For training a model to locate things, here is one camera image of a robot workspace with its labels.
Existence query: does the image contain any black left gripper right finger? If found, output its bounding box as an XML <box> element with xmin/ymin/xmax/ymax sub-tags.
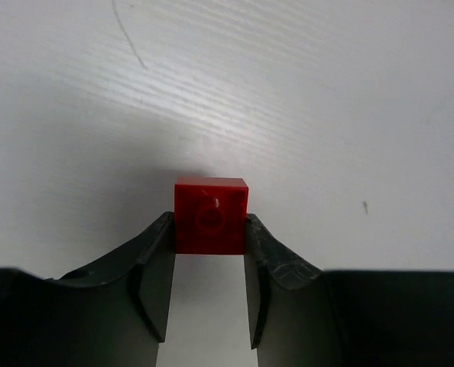
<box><xmin>244</xmin><ymin>214</ymin><xmax>454</xmax><ymax>366</ymax></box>

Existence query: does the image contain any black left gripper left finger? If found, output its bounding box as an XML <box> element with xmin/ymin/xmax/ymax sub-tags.
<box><xmin>0</xmin><ymin>212</ymin><xmax>175</xmax><ymax>366</ymax></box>

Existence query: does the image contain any small red lego brick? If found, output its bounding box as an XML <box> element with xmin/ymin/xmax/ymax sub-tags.
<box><xmin>173</xmin><ymin>177</ymin><xmax>248</xmax><ymax>255</ymax></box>

